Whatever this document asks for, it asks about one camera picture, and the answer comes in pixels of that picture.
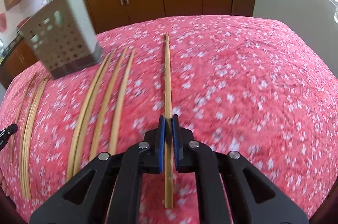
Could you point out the pink floral tablecloth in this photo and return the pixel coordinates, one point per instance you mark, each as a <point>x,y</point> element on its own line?
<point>245,84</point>

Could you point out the perforated grey utensil holder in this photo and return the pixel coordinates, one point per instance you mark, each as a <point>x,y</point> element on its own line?
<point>62,37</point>

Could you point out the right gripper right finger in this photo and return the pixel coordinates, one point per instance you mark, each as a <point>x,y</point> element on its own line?
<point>192,156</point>

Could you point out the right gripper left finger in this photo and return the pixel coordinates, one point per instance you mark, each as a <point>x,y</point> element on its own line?
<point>125,172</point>

